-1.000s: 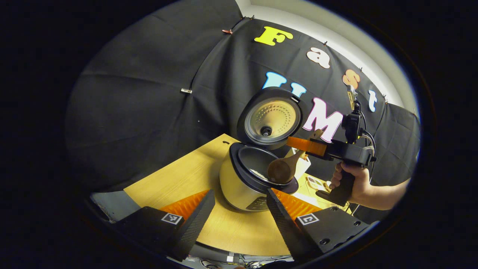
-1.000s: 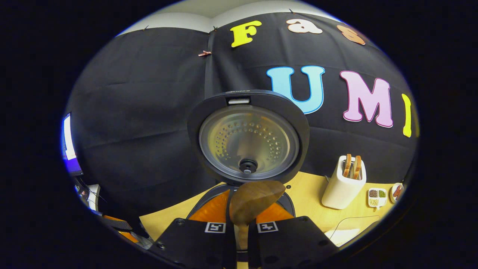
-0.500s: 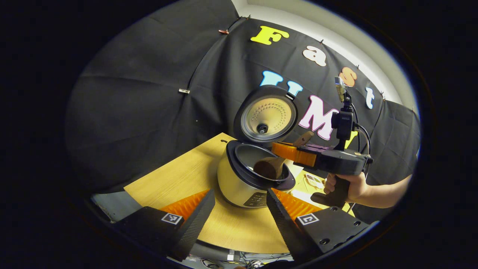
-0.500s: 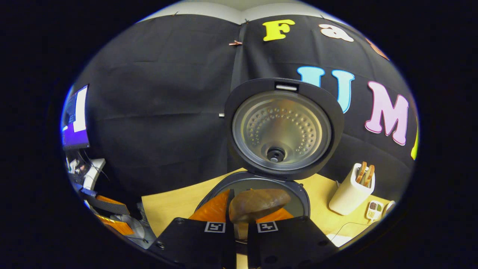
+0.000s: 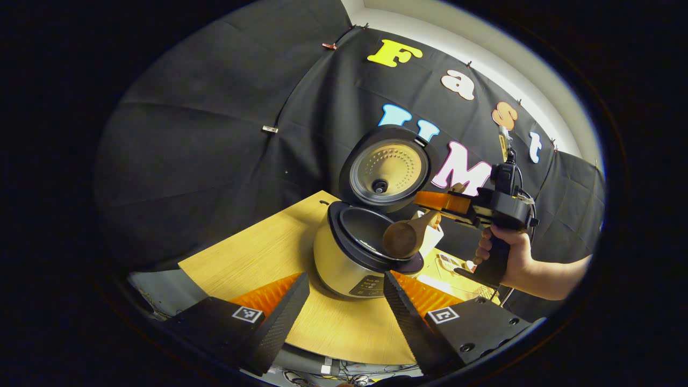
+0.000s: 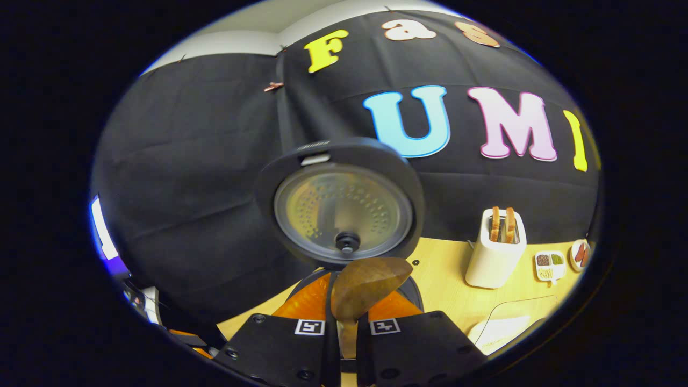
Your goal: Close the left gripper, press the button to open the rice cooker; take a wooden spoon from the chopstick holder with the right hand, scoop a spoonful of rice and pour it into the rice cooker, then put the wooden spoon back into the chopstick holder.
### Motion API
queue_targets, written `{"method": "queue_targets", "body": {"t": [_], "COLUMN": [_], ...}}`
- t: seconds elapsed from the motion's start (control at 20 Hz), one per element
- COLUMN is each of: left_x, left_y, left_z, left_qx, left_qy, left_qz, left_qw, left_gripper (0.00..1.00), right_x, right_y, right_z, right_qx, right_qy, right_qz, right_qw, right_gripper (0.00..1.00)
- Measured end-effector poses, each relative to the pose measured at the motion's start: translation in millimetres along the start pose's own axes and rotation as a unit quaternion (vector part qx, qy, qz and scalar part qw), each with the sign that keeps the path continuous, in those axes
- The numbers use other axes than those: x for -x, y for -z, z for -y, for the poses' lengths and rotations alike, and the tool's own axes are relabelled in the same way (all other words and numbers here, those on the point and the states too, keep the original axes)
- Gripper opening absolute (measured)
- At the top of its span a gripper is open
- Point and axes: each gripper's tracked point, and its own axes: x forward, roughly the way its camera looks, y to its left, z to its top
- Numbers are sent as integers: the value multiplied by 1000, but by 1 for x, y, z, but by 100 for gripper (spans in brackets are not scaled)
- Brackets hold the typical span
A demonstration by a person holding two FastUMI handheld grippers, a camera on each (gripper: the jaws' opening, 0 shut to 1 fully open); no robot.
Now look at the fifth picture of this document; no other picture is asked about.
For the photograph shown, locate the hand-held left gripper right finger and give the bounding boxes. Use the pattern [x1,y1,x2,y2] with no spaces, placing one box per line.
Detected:
[383,270,533,376]

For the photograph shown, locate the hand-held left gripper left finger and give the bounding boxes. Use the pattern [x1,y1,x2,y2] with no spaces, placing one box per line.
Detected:
[161,271,311,377]

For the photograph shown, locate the wooden spoon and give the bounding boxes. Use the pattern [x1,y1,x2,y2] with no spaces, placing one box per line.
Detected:
[382,209,443,259]

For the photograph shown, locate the white toaster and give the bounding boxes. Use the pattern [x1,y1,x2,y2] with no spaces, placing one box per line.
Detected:
[421,212,445,257]

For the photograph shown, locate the black backdrop cloth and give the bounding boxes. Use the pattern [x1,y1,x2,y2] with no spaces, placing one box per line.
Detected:
[94,0,605,269]

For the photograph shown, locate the tangled black cables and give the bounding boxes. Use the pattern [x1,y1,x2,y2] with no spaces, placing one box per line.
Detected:
[269,355,422,387]

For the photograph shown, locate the silver black rice cooker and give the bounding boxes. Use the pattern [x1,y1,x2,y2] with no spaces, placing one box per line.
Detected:
[313,125,439,299]

